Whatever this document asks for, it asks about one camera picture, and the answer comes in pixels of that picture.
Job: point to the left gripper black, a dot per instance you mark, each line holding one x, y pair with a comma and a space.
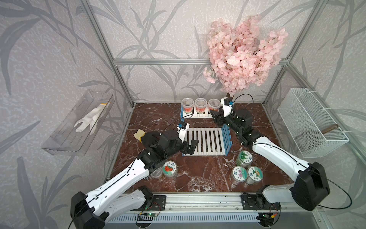
191, 151

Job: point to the clear acrylic wall tray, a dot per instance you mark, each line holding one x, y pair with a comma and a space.
64, 140

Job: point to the black work glove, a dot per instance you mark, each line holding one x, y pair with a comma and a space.
139, 134

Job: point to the white wire mesh basket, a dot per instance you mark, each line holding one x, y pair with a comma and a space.
301, 111

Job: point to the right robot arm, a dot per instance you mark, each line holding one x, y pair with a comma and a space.
310, 184

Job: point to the small clear container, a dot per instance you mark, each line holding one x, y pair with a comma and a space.
157, 174

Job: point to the pink flower lid container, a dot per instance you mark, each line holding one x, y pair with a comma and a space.
238, 175

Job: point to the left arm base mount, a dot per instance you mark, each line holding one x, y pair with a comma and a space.
155, 202

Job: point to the white glove in tray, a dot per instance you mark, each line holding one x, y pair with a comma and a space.
91, 119

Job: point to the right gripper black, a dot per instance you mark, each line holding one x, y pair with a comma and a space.
218, 118

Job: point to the carrot lid seed container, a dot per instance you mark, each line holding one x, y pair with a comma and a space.
255, 175

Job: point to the wooden handled brush in basket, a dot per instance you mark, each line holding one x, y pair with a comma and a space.
311, 138

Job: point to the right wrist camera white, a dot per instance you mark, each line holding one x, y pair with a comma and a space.
227, 103

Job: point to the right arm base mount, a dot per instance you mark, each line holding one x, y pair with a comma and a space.
258, 202

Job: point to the clear seed container red label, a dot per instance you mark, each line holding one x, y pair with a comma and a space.
187, 105

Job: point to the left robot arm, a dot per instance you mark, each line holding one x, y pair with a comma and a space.
141, 167

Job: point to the pink artificial blossom tree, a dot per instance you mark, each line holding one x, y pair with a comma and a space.
239, 58

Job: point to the strawberry lid seed container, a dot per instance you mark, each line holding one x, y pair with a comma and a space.
170, 169

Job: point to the blue white two-tier shelf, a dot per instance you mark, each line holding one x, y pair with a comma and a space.
212, 141

